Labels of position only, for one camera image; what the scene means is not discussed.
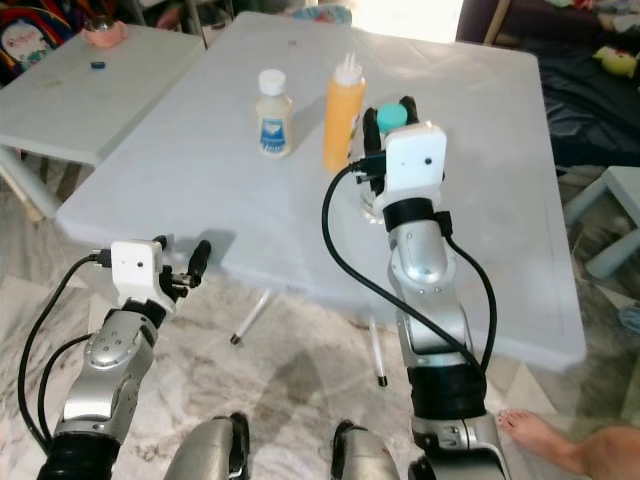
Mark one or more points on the small white plastic table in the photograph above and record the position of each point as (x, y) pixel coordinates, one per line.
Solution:
(80, 100)

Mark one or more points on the silver right robot leg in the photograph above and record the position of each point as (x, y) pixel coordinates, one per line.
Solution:
(370, 458)

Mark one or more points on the colourful rainbow bag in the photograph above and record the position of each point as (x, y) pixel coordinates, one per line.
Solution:
(30, 40)

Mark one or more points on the pink bowl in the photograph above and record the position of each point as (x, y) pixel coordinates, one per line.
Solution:
(106, 35)

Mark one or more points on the yellow green soft toy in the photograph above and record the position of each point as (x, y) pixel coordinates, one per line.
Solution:
(615, 62)

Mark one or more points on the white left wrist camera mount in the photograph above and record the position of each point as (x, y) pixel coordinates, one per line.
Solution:
(135, 268)

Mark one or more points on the dark sofa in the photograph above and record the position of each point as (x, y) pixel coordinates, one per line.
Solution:
(580, 110)

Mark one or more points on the silver left robot leg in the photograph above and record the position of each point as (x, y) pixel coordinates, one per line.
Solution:
(210, 455)

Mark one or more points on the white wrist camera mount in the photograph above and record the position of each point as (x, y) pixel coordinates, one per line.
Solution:
(135, 268)
(416, 160)

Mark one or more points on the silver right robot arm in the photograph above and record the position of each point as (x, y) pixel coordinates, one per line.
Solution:
(440, 320)

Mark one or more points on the silver robot leg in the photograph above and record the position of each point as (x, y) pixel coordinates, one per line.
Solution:
(370, 458)
(210, 455)

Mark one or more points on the clear jar with teal cap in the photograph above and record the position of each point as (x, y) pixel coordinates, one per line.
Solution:
(392, 117)

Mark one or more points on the person's bare foot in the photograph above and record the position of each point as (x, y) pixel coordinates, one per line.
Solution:
(570, 450)

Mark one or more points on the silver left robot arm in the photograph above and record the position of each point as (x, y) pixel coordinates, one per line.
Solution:
(105, 370)

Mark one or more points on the small blue cap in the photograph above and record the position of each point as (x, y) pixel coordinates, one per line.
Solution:
(98, 67)

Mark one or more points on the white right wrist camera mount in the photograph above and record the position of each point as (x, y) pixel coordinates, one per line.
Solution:
(416, 160)

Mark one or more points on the pale plastic stool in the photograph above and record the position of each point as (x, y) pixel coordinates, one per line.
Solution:
(605, 200)

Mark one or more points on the white bottle with blue label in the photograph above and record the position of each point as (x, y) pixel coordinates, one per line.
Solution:
(273, 120)

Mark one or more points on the orange squeeze bottle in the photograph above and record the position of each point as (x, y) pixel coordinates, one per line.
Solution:
(343, 115)

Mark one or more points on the large white plastic table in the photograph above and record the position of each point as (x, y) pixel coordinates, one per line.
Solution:
(260, 220)

